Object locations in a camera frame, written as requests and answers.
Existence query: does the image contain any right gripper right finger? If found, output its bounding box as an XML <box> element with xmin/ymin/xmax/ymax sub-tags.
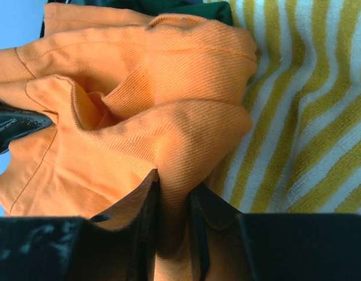
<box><xmin>188</xmin><ymin>187</ymin><xmax>254</xmax><ymax>280</ymax></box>

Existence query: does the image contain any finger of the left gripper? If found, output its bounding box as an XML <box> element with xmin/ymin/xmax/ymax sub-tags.
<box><xmin>0</xmin><ymin>100</ymin><xmax>56</xmax><ymax>155</ymax></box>

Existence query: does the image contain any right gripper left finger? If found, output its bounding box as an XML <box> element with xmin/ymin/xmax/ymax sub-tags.
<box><xmin>80</xmin><ymin>169</ymin><xmax>160</xmax><ymax>280</ymax></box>

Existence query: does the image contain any orange cloth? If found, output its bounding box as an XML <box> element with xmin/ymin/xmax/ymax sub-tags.
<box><xmin>0</xmin><ymin>4</ymin><xmax>256</xmax><ymax>280</ymax></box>

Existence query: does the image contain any yellow white striped towel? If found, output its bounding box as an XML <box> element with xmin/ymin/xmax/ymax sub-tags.
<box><xmin>209</xmin><ymin>1</ymin><xmax>361</xmax><ymax>215</ymax></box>

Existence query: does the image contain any dark green cloth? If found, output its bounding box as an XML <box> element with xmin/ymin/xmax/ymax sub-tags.
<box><xmin>103</xmin><ymin>0</ymin><xmax>233</xmax><ymax>26</ymax></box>

